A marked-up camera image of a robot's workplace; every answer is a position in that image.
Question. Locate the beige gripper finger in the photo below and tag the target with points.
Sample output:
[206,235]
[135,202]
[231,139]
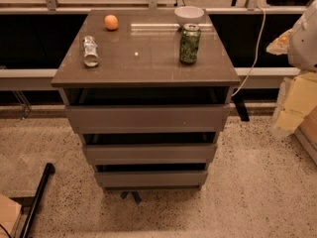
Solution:
[296,98]
[280,45]

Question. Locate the grey drawer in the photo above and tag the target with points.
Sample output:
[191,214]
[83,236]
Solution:
[147,119]
[155,154]
[151,179]

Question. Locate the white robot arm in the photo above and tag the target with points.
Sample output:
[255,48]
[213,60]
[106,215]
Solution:
[302,46]

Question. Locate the grey top drawer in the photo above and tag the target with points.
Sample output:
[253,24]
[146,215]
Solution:
[147,119]

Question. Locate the grey drawer cabinet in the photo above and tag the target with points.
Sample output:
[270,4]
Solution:
[139,66]

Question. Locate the grey bottom drawer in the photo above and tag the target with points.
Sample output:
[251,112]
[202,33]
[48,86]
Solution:
[151,179]

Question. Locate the cardboard box right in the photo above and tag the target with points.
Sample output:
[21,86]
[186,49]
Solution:
[306,133]

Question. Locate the cardboard box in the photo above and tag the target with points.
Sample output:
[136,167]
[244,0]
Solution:
[10,213]
[306,133]

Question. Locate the green soda can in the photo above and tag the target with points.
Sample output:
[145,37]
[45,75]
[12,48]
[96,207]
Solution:
[189,43]

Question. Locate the white bowl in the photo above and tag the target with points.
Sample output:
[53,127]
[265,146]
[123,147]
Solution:
[188,15]

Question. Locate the orange fruit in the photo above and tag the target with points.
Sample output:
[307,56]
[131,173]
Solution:
[111,22]

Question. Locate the lying silver can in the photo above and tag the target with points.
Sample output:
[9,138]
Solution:
[90,55]

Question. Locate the black pole on floor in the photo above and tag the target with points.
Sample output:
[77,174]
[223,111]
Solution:
[49,170]

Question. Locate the grey metal railing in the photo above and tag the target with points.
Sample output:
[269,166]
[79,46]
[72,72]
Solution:
[41,79]

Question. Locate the cardboard box bottom left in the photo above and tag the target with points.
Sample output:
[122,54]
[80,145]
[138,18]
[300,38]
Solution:
[10,213]

